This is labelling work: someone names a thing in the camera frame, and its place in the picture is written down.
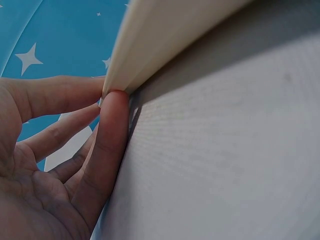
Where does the cream board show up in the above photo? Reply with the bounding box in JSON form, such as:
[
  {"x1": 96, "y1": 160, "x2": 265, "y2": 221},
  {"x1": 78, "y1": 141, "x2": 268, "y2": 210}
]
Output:
[{"x1": 100, "y1": 0, "x2": 256, "y2": 109}]

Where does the person's left hand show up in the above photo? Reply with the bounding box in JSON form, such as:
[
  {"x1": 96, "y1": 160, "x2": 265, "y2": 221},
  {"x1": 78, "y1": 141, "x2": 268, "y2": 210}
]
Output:
[{"x1": 0, "y1": 75, "x2": 130, "y2": 240}]

